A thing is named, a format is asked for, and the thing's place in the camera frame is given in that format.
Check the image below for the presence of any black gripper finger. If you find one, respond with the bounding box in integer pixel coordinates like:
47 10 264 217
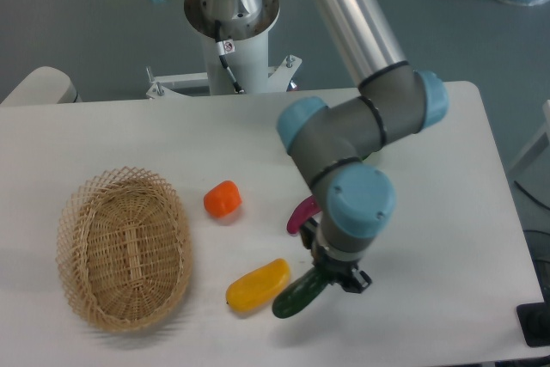
339 267 371 294
313 266 334 286

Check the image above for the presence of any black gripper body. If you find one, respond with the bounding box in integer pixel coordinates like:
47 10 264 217
300 219 358 283

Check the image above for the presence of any green cucumber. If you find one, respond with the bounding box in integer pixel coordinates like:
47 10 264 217
272 268 327 319

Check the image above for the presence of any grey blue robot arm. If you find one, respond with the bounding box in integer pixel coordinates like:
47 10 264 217
155 0 449 293

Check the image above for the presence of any woven wicker basket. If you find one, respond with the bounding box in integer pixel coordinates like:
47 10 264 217
56 167 193 333

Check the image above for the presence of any purple sweet potato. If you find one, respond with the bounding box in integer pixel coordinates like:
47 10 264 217
286 196 321 236

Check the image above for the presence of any yellow bell pepper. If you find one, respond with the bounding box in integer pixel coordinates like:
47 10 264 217
225 258 290 313

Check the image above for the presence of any green bok choy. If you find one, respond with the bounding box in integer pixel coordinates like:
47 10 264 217
362 151 382 165

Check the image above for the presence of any orange bell pepper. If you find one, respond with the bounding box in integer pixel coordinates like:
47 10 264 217
203 180 242 218

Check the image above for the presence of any black device at edge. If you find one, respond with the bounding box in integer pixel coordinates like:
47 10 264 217
516 303 549 347

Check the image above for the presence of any white chair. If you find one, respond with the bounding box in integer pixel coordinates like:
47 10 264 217
1 66 83 107

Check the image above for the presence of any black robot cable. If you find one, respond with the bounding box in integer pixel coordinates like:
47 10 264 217
213 18 246 94

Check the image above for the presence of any white furniture frame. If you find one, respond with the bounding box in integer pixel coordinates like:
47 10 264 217
508 101 549 177

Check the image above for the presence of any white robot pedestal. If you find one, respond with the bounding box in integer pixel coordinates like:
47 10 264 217
147 0 303 99

